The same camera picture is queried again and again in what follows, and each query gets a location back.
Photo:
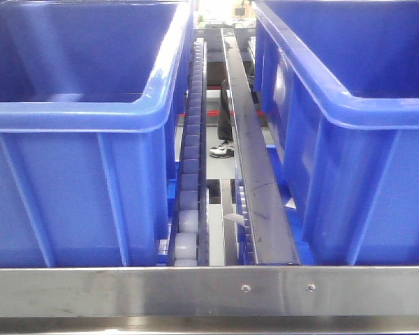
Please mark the steel front rail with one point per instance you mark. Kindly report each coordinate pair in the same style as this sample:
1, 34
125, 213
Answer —
210, 300

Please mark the person's leg and shoe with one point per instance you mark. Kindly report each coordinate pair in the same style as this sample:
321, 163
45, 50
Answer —
224, 129

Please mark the large blue bin left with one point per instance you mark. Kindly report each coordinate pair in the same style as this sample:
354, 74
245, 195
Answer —
89, 97

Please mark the large blue bin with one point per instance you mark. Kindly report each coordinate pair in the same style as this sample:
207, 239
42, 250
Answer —
340, 82
89, 97

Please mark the steel divider rail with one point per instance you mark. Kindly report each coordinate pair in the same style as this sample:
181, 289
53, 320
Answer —
266, 225

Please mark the large blue bin right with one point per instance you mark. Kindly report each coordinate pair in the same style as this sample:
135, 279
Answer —
340, 82

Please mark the white roller track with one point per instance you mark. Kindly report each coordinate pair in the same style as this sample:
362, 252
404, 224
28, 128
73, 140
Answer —
189, 236

